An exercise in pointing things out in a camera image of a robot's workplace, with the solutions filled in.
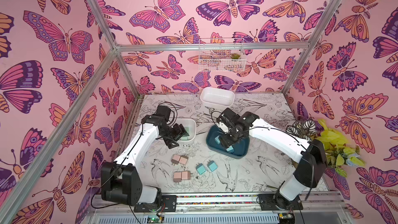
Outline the blue plug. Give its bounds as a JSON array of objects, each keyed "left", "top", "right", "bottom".
[
  {"left": 215, "top": 136, "right": 221, "bottom": 144},
  {"left": 196, "top": 163, "right": 207, "bottom": 175},
  {"left": 207, "top": 161, "right": 218, "bottom": 172},
  {"left": 227, "top": 146, "right": 234, "bottom": 153}
]

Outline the dark teal storage box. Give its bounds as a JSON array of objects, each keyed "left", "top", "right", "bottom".
[{"left": 206, "top": 125, "right": 250, "bottom": 159}]

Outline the white storage box front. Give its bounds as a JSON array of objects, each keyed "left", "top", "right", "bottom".
[{"left": 176, "top": 118, "right": 197, "bottom": 145}]

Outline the white storage box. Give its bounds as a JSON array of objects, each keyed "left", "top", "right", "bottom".
[
  {"left": 200, "top": 87, "right": 235, "bottom": 110},
  {"left": 176, "top": 118, "right": 197, "bottom": 145}
]

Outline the pink plug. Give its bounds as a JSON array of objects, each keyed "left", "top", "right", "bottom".
[
  {"left": 181, "top": 171, "right": 191, "bottom": 180},
  {"left": 173, "top": 172, "right": 182, "bottom": 183},
  {"left": 171, "top": 154, "right": 181, "bottom": 165},
  {"left": 179, "top": 156, "right": 189, "bottom": 166}
]

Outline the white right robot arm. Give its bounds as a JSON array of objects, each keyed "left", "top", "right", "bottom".
[{"left": 215, "top": 108, "right": 328, "bottom": 203}]

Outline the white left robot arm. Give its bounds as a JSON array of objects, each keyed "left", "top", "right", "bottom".
[{"left": 99, "top": 104, "right": 188, "bottom": 211}]

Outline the small green succulent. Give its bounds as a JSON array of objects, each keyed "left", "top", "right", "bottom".
[{"left": 230, "top": 53, "right": 241, "bottom": 60}]

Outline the potted green plant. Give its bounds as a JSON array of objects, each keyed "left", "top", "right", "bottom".
[{"left": 286, "top": 119, "right": 365, "bottom": 177}]

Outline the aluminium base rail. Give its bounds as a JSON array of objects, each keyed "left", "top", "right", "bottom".
[{"left": 83, "top": 191, "right": 355, "bottom": 224}]

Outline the white wire wall basket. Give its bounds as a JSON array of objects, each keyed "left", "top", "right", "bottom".
[{"left": 197, "top": 43, "right": 247, "bottom": 73}]

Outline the aluminium frame top bar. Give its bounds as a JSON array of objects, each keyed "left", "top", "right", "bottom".
[{"left": 116, "top": 42, "right": 309, "bottom": 52}]

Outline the aluminium frame post left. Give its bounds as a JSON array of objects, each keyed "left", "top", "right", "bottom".
[{"left": 87, "top": 0, "right": 140, "bottom": 98}]

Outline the aluminium frame post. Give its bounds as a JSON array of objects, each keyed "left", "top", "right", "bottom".
[
  {"left": 282, "top": 0, "right": 358, "bottom": 95},
  {"left": 87, "top": 0, "right": 140, "bottom": 98}
]

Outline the aluminium frame post right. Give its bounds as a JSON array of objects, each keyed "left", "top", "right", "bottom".
[{"left": 282, "top": 0, "right": 358, "bottom": 95}]

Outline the aluminium frame left beam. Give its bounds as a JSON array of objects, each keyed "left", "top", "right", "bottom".
[{"left": 1, "top": 48, "right": 117, "bottom": 224}]

